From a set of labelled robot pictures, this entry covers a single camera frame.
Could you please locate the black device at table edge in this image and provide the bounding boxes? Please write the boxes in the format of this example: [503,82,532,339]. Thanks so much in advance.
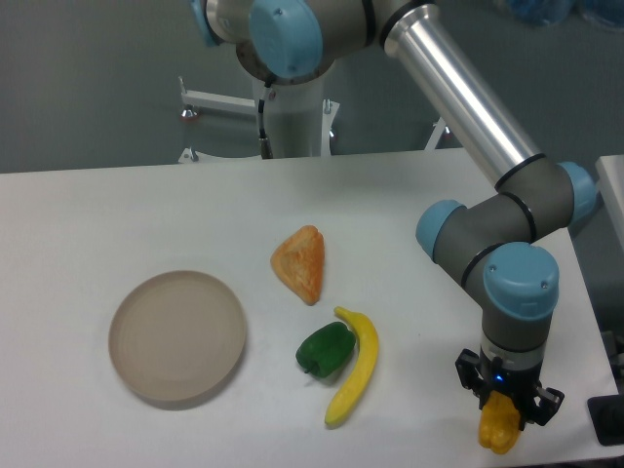
[586,331,624,447]

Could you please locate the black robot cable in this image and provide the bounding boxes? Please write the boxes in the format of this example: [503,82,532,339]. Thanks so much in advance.
[256,72,275,160]

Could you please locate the green toy pepper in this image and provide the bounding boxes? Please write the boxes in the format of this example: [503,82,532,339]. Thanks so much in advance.
[295,322,356,378]

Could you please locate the white side table edge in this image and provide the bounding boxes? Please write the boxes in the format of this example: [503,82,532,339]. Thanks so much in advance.
[596,154,623,218]

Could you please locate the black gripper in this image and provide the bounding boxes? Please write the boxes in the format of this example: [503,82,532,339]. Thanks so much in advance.
[455,331,565,430]

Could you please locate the blue object top right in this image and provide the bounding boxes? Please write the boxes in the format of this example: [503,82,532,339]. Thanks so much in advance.
[494,0,623,32]

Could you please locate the yellow toy squash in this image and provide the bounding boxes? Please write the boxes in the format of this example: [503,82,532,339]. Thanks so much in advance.
[324,306,380,429]

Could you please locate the yellow toy pepper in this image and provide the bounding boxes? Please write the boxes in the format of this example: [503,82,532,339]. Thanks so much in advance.
[479,391,521,454]

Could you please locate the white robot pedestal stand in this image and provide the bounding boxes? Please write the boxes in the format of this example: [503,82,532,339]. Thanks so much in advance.
[175,72,459,165]

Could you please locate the beige round plate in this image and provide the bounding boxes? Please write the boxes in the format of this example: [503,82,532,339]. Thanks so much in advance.
[108,271,247,408]

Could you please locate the orange toy pastry triangle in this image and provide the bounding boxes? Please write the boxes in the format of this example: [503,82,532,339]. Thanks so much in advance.
[270,225,325,305]

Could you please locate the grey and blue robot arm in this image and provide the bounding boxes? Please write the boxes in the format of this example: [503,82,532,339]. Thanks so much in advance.
[190,1,596,425]

